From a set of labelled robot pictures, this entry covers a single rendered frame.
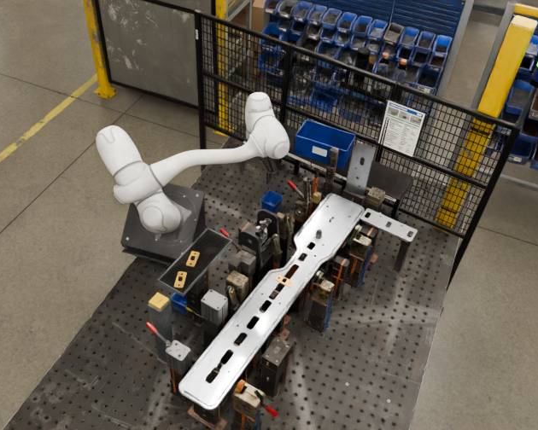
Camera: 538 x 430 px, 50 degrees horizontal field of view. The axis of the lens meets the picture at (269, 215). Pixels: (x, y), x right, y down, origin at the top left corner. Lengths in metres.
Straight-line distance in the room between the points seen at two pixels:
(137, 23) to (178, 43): 0.37
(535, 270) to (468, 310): 0.68
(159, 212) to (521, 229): 2.96
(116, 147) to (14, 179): 2.65
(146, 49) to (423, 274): 3.00
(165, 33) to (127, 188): 2.72
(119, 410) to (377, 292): 1.42
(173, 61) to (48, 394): 3.02
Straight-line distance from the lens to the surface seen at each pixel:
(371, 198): 3.12
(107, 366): 2.89
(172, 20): 4.82
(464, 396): 3.79
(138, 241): 3.18
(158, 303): 2.47
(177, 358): 2.44
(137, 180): 2.32
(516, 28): 2.82
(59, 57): 6.31
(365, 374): 2.87
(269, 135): 2.17
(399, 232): 3.05
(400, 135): 3.21
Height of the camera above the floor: 3.17
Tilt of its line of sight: 46 degrees down
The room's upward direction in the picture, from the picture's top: 4 degrees clockwise
